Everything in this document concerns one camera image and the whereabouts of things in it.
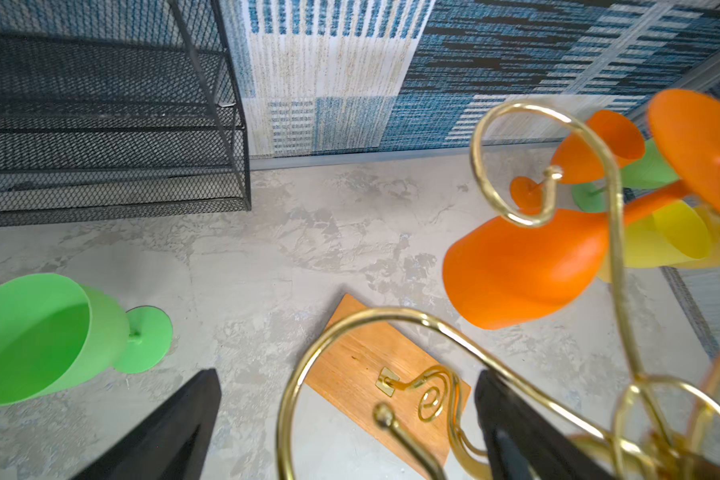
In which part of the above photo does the orange wine glass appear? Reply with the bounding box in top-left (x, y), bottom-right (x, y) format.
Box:
top-left (508, 109), bottom-right (647, 215)
top-left (443, 89), bottom-right (720, 330)

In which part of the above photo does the yellow back wine glass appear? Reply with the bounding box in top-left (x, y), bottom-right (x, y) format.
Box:
top-left (624, 201), bottom-right (712, 269)

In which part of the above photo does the green wine glass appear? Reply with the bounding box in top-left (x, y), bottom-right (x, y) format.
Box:
top-left (572, 139), bottom-right (679, 213)
top-left (0, 273), bottom-right (173, 406)

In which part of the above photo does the gold wire wine glass rack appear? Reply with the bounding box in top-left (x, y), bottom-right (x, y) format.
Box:
top-left (276, 115), bottom-right (720, 479)

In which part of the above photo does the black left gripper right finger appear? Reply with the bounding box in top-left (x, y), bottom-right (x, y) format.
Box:
top-left (474, 370), bottom-right (613, 479)

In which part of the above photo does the orange front wine glass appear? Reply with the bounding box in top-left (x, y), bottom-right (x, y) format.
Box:
top-left (508, 109), bottom-right (647, 215)

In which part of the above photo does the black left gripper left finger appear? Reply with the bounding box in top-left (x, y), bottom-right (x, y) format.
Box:
top-left (75, 369), bottom-right (222, 479)

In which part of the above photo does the orange back wine glass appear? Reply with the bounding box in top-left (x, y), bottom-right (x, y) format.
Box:
top-left (443, 89), bottom-right (720, 330)

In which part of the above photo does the black mesh shelf rack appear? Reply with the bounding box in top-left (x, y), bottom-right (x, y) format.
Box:
top-left (0, 1), bottom-right (252, 227)

